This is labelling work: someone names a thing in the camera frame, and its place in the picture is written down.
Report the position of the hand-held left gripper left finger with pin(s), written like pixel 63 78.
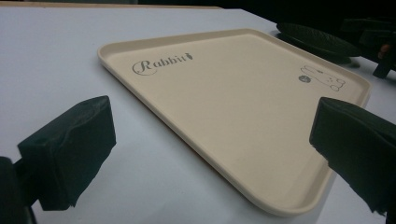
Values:
pixel 68 149

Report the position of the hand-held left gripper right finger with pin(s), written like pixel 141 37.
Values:
pixel 358 143

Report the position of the black oval object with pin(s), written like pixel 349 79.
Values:
pixel 314 40

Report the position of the beige plastic tray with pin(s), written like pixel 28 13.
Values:
pixel 236 124

